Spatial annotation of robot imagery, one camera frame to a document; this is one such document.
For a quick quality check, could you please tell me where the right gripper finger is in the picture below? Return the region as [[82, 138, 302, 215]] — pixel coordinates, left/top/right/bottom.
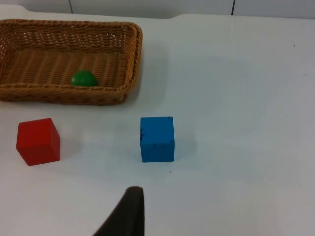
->
[[93, 186, 145, 236]]

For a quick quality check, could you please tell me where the blue cube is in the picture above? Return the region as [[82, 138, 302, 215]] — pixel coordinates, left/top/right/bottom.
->
[[140, 116, 175, 163]]

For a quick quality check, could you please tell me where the red cube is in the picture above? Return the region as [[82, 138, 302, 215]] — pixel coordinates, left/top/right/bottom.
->
[[16, 118, 61, 166]]

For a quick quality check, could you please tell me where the brown wicker basket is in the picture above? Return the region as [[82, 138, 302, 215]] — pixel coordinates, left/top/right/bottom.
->
[[0, 19, 143, 106]]

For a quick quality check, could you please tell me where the green ball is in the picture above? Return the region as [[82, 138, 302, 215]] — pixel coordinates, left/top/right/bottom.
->
[[70, 70, 98, 87]]

